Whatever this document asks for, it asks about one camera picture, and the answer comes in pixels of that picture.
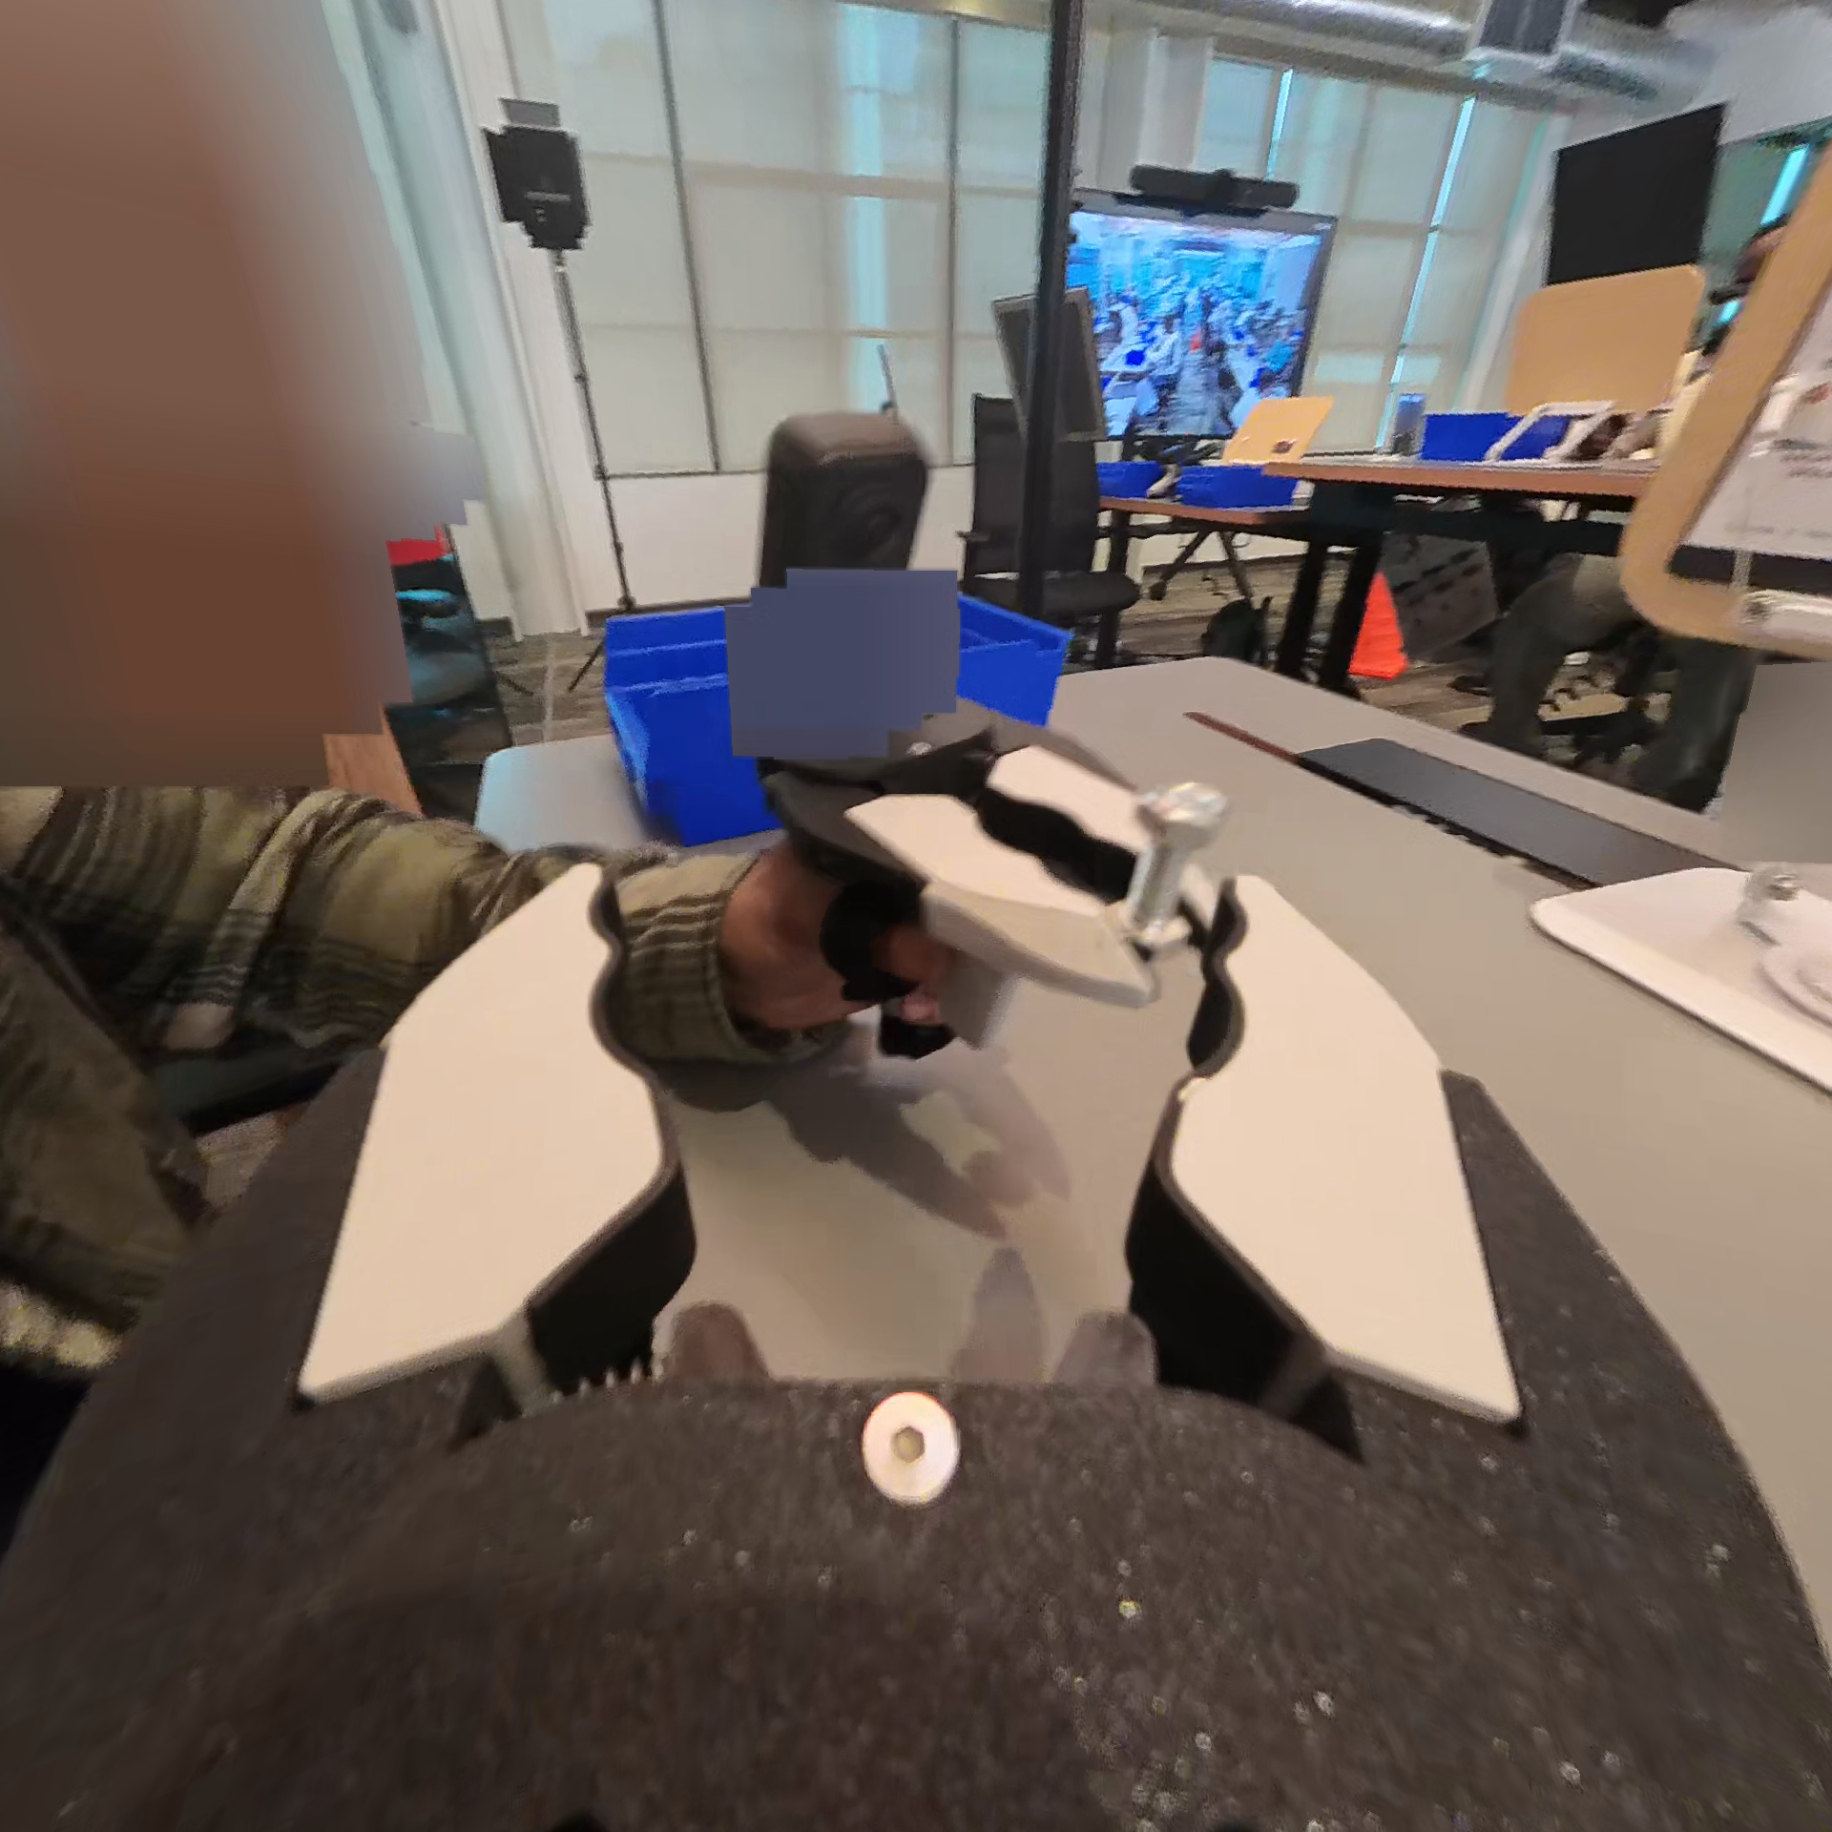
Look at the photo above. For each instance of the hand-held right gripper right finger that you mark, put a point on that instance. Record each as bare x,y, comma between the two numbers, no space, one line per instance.
1330,1186

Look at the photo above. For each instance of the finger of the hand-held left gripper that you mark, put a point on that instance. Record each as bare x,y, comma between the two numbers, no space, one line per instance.
1002,902
1068,794

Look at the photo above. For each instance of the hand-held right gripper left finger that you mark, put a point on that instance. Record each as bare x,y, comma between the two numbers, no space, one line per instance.
500,1145

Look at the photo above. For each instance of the blue plastic bin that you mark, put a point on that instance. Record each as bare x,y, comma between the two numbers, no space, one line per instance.
1469,436
673,715
1130,480
1239,486

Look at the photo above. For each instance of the person's left forearm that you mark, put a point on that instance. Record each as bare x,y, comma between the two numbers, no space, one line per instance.
359,902

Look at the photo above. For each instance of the person's left hand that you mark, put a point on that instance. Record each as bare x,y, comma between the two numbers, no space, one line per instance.
782,945

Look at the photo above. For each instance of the black office chair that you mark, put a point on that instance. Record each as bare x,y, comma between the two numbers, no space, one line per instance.
1059,515

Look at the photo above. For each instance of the wooden office desk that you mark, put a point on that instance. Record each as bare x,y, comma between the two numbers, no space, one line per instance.
1217,515
1475,480

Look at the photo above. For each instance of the black floor pole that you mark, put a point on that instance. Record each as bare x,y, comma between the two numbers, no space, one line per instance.
1059,214

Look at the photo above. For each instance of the orange traffic cone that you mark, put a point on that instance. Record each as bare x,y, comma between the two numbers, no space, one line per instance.
1380,637

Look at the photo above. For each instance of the white flat stand base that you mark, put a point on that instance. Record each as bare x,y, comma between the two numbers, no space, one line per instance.
1644,945

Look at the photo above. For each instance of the black flat board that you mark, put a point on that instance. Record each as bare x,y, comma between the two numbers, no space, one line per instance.
1503,809

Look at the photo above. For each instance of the small wooden board stand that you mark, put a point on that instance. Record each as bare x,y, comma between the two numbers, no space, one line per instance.
1280,430

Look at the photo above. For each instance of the grey office chair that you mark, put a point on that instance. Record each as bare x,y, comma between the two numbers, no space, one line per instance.
443,643

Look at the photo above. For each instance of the black light panel on stand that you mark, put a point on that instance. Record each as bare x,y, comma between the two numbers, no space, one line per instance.
538,180

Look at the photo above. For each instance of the wooden board on stand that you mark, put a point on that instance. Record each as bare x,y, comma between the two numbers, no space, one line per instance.
1604,342

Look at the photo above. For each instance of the wall television screen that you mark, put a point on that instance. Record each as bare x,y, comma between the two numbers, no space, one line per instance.
1203,314

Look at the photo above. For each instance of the wooden post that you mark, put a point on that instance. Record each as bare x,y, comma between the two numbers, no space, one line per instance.
364,766

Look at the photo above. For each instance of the black video bar camera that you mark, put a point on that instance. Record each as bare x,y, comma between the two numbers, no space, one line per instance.
1214,187

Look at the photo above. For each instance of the black wall panel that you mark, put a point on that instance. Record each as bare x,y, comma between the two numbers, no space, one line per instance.
1639,193

